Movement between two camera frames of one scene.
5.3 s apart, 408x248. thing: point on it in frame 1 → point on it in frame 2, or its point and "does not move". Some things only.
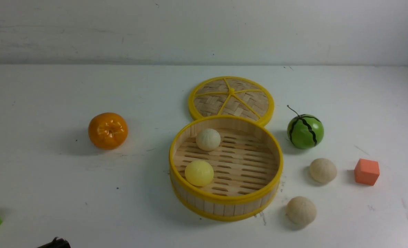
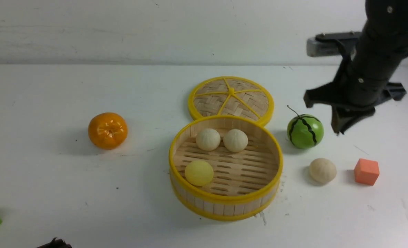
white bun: [208, 139] does not move
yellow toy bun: [199, 173] does not move
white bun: [301, 212] → [235, 140]
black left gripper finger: [57, 243] does not move
